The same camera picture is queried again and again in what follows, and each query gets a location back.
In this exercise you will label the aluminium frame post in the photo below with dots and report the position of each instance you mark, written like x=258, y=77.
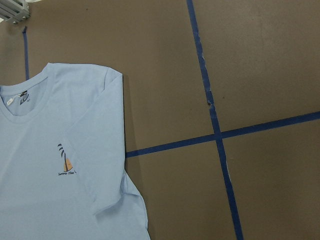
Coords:
x=14, y=11

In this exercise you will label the light blue t-shirt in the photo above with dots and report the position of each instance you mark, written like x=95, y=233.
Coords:
x=62, y=158

